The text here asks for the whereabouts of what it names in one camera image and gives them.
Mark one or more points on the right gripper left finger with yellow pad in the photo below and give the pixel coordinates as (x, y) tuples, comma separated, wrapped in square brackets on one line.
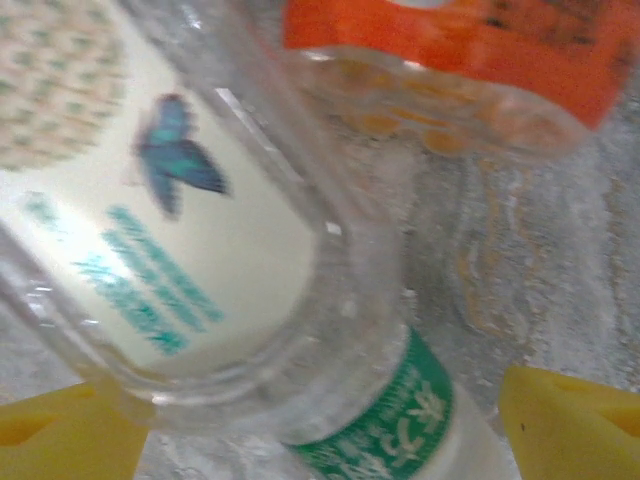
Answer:
[(60, 440)]

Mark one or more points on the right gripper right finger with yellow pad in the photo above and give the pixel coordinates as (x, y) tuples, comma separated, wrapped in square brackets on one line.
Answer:
[(580, 430)]

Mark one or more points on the clear bottle green white label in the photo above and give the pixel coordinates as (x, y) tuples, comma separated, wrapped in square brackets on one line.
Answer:
[(390, 425)]

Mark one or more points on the clear bottle bird print label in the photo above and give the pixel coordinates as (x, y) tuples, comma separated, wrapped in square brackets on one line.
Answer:
[(175, 225)]

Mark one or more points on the orange juice bottle yellow label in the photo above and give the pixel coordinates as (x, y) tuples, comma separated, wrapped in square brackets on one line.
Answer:
[(450, 50)]

